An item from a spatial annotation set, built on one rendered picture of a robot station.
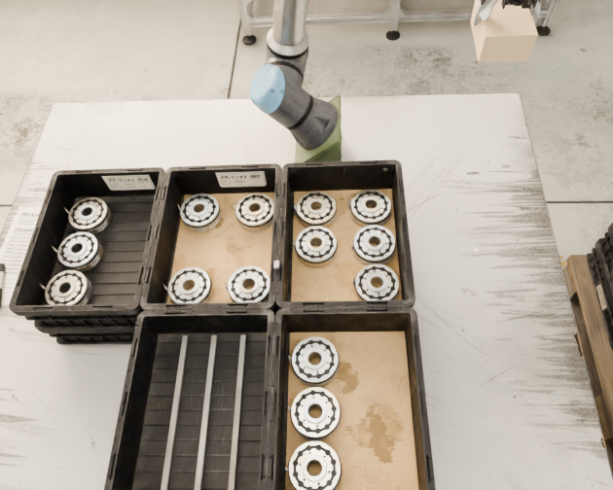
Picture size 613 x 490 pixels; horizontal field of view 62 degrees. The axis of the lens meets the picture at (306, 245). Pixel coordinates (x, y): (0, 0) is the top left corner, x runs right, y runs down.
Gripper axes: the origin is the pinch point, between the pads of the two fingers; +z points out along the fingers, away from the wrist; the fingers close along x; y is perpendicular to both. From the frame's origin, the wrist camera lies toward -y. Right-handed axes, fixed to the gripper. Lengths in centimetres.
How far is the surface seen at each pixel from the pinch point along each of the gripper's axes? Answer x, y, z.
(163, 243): -83, 51, 21
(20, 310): -111, 71, 17
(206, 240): -74, 46, 27
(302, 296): -49, 62, 27
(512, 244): 7, 40, 40
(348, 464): -38, 99, 27
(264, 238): -59, 46, 27
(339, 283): -40, 58, 27
